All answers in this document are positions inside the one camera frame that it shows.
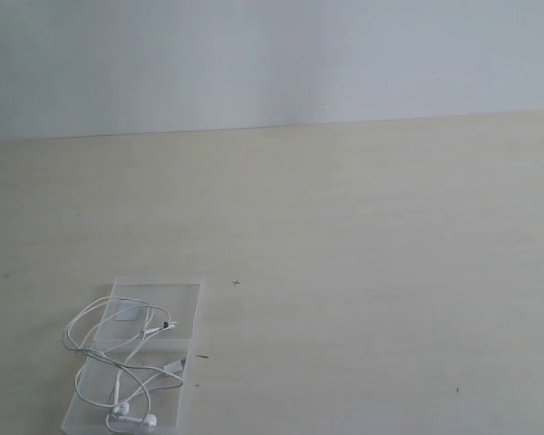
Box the clear plastic storage case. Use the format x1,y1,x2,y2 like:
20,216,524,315
62,276,203,434

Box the white wired earphones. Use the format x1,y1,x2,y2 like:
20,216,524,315
61,295,184,434

